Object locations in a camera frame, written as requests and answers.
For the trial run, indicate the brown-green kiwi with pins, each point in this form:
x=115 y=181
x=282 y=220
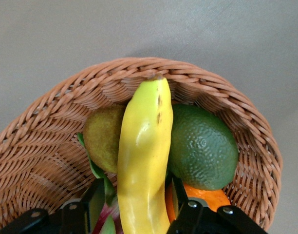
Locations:
x=104 y=136

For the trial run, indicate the brown table cover sheet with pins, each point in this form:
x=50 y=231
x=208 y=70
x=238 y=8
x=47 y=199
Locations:
x=66 y=29

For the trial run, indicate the yellow banana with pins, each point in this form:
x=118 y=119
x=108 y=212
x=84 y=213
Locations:
x=144 y=151

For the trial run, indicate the orange mandarin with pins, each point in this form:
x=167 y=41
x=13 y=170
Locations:
x=213 y=198

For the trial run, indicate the brown wicker basket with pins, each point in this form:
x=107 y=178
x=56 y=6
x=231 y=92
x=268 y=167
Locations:
x=46 y=136

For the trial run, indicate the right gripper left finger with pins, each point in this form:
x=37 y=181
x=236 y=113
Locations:
x=73 y=217

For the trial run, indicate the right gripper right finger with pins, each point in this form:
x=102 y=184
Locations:
x=200 y=219

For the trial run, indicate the green avocado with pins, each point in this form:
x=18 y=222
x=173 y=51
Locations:
x=202 y=146

